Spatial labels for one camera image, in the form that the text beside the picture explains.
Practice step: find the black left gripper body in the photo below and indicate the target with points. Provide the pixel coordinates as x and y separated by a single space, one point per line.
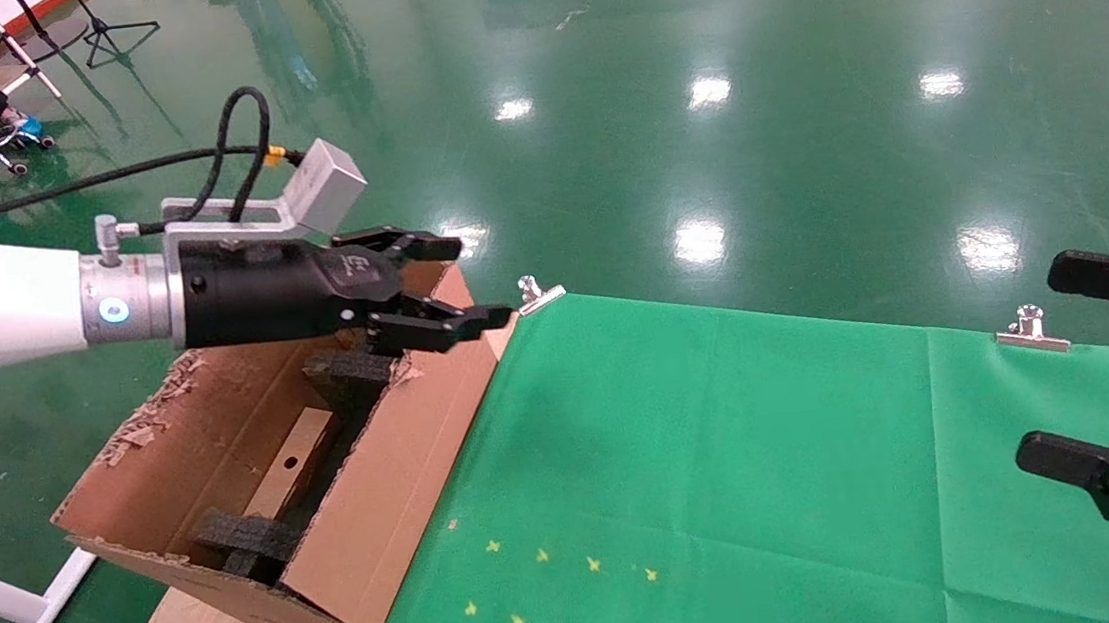
272 291

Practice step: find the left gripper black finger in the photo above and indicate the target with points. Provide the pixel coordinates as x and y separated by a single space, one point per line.
435 327
423 248

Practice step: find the small brown cardboard box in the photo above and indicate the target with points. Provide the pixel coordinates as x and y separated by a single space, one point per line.
291 460

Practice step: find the large open cardboard carton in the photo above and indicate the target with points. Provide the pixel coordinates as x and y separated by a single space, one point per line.
399 486

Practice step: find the silver binder clip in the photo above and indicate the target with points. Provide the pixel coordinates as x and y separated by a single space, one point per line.
1031 338
541 300

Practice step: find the blue shoe cover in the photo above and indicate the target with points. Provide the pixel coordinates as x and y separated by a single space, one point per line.
29 127

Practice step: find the green table cloth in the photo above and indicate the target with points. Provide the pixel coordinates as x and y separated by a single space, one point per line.
830 478

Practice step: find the black tripod stand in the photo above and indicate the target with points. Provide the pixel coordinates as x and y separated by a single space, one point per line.
103 30

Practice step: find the silver light stand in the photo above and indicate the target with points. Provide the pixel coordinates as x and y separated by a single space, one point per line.
43 75

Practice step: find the black round-base stand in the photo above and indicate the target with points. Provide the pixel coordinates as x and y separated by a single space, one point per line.
64 38

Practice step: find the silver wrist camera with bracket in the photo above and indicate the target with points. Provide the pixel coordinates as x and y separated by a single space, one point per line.
323 186

